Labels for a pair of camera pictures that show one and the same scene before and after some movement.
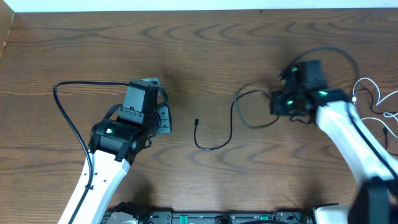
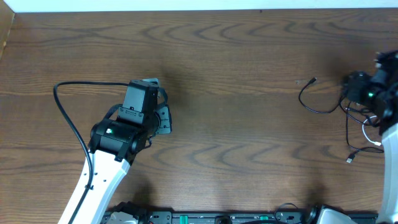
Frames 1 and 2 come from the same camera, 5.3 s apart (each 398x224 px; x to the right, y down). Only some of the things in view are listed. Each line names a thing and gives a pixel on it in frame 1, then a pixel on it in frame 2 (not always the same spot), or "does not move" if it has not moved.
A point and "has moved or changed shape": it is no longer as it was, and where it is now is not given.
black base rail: (226, 217) does not move
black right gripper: (278, 106) -> (384, 62)
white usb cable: (386, 114) has moved or changed shape
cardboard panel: (7, 18) does not move
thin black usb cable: (385, 129) has moved or changed shape
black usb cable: (231, 121) has moved or changed shape
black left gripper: (165, 119) does not move
